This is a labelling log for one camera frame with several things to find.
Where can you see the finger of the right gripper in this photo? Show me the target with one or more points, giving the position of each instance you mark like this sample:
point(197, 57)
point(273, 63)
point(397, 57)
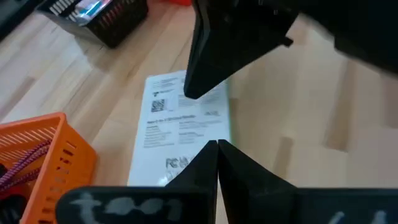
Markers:
point(255, 31)
point(208, 37)

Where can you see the purple pen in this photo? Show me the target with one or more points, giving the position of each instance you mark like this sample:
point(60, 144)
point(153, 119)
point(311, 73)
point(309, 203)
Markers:
point(21, 165)

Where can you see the red plastic basket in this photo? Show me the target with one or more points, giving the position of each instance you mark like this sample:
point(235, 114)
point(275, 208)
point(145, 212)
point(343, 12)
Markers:
point(180, 2)

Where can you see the blue charger cube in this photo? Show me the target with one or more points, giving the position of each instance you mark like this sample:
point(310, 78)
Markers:
point(88, 11)

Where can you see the black plastic basket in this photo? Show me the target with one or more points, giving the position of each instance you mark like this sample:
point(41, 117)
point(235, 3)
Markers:
point(124, 25)

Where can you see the orange plastic basket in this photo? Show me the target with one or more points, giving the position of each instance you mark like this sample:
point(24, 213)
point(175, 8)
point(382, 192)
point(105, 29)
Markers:
point(68, 155)

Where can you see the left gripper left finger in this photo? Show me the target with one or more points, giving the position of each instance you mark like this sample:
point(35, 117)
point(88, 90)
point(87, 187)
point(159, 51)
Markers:
point(192, 193)

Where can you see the white card with green print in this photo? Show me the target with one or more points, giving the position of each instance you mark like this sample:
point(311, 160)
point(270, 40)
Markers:
point(174, 130)

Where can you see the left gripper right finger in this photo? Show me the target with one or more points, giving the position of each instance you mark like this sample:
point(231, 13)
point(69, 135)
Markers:
point(280, 205)

